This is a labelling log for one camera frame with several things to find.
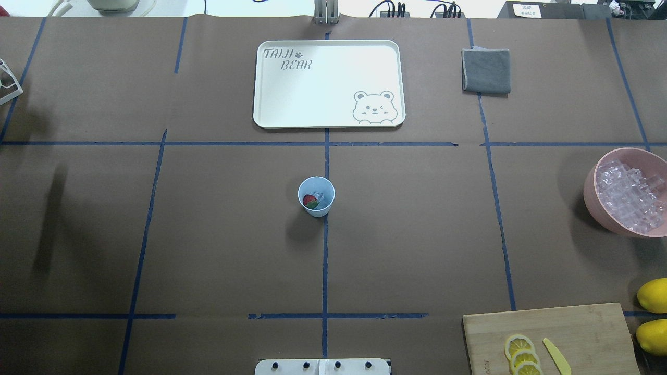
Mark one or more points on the red strawberry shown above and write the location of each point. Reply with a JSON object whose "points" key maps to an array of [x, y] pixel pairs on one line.
{"points": [[306, 198]]}

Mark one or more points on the light blue cup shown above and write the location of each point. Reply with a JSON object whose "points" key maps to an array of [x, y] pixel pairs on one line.
{"points": [[320, 185]]}

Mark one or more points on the pink bowl of ice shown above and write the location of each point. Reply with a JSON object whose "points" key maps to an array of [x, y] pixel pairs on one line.
{"points": [[625, 193]]}

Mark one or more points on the clear cup rack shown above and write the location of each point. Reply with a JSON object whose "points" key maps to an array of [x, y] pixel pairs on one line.
{"points": [[10, 86]]}

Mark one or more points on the cream bear tray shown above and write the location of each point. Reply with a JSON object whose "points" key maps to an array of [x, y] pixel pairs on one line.
{"points": [[302, 84]]}

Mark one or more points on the grey folded cloth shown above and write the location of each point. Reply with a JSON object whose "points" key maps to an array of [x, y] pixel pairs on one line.
{"points": [[486, 71]]}

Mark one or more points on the lemon slices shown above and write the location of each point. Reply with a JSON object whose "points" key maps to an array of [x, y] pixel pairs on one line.
{"points": [[521, 355]]}

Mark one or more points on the black box with label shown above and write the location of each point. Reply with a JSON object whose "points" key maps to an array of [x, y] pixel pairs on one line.
{"points": [[553, 10]]}

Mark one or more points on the yellow plastic knife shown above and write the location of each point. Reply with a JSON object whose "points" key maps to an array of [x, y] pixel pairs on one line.
{"points": [[557, 357]]}

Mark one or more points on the wooden cutting board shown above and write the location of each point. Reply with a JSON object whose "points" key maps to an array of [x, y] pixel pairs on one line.
{"points": [[594, 338]]}

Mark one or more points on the yellow lemon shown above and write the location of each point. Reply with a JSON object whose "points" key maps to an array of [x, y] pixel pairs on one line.
{"points": [[651, 336], [652, 296]]}

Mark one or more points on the aluminium frame post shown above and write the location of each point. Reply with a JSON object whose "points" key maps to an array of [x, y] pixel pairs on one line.
{"points": [[326, 12]]}

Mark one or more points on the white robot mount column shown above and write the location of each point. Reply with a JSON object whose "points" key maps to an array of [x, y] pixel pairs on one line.
{"points": [[324, 366]]}

